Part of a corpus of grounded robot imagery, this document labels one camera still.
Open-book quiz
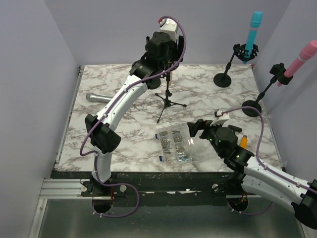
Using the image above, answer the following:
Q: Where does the black tripod mic stand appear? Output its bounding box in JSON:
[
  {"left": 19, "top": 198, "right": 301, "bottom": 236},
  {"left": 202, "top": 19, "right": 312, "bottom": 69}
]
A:
[{"left": 155, "top": 73, "right": 187, "bottom": 123}]

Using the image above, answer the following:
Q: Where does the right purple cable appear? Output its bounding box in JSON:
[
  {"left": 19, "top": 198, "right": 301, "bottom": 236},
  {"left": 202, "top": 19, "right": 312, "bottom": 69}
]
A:
[{"left": 220, "top": 106, "right": 317, "bottom": 194}]

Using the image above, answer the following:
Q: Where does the beige microphone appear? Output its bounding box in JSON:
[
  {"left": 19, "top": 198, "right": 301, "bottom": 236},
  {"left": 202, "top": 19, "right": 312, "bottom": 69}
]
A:
[{"left": 166, "top": 69, "right": 173, "bottom": 86}]

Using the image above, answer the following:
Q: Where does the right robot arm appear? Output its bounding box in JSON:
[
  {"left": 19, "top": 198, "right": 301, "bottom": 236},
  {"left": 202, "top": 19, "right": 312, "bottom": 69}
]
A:
[{"left": 187, "top": 119, "right": 317, "bottom": 230}]

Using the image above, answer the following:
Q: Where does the black T-shaped tool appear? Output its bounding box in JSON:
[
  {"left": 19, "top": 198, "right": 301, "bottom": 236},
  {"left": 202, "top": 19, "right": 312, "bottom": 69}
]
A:
[{"left": 228, "top": 125, "right": 242, "bottom": 133}]

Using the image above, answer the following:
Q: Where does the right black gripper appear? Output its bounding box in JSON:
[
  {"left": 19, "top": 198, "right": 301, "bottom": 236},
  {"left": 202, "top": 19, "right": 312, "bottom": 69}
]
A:
[{"left": 188, "top": 118, "right": 224, "bottom": 157}]

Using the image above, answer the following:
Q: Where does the pink microphone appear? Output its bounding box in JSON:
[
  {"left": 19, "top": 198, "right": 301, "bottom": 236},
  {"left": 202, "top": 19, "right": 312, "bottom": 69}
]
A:
[{"left": 277, "top": 40, "right": 317, "bottom": 87}]

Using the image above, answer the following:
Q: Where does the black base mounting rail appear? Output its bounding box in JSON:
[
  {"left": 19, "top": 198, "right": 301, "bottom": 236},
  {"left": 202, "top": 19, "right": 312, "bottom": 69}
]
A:
[{"left": 51, "top": 171, "right": 252, "bottom": 210}]

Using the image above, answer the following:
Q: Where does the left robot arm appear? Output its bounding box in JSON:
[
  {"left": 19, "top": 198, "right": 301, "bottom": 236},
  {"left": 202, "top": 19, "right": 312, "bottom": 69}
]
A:
[{"left": 83, "top": 32, "right": 187, "bottom": 196}]

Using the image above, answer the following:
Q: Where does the blue microphone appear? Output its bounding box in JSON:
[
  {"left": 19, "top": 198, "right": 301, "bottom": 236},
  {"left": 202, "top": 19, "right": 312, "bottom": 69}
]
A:
[{"left": 245, "top": 11, "right": 263, "bottom": 59}]

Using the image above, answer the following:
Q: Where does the black shock-mount round stand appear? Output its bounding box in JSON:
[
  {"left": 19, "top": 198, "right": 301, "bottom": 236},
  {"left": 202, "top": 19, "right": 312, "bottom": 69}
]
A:
[{"left": 213, "top": 43, "right": 260, "bottom": 88}]

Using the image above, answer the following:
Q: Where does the black clip round stand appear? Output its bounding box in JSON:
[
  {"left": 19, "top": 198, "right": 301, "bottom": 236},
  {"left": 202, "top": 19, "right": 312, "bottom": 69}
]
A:
[{"left": 242, "top": 63, "right": 293, "bottom": 118}]

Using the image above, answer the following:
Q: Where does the silver mesh microphone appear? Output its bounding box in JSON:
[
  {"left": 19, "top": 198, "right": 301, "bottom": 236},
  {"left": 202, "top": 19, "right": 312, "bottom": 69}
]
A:
[{"left": 86, "top": 93, "right": 112, "bottom": 103}]

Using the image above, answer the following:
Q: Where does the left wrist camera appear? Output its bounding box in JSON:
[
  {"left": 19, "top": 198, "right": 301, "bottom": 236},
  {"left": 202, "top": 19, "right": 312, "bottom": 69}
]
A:
[{"left": 158, "top": 18, "right": 178, "bottom": 42}]

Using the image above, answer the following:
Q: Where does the clear plastic screw box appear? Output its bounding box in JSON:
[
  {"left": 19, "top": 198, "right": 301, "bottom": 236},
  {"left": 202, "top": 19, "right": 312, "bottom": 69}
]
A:
[{"left": 155, "top": 126, "right": 218, "bottom": 165}]

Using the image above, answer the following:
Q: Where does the black round-base mic stand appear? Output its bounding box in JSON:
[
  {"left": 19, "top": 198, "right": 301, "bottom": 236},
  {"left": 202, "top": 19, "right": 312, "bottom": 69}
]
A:
[{"left": 146, "top": 78, "right": 161, "bottom": 90}]

